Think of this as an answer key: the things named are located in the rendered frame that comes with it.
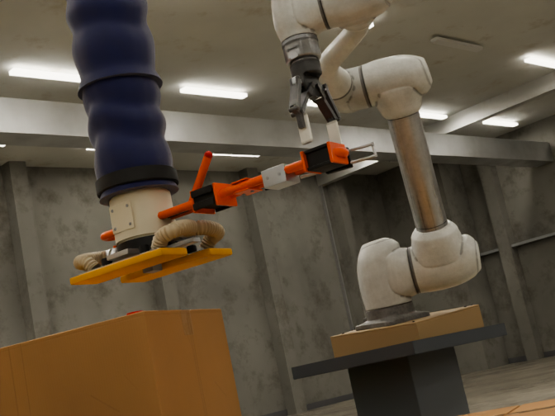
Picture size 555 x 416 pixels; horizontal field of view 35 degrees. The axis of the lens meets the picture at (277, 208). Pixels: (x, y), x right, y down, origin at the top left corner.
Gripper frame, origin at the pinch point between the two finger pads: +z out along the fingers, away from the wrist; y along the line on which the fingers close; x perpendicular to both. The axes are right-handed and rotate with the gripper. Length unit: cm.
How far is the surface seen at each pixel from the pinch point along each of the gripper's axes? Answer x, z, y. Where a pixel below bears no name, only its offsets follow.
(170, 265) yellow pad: -57, 17, -3
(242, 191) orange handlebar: -22.9, 5.9, 4.2
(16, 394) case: -90, 43, 28
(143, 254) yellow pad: -49, 16, 16
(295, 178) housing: -9.4, 6.5, 0.3
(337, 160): 4.8, 6.7, 3.4
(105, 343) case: -60, 36, 22
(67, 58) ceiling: -639, -382, -560
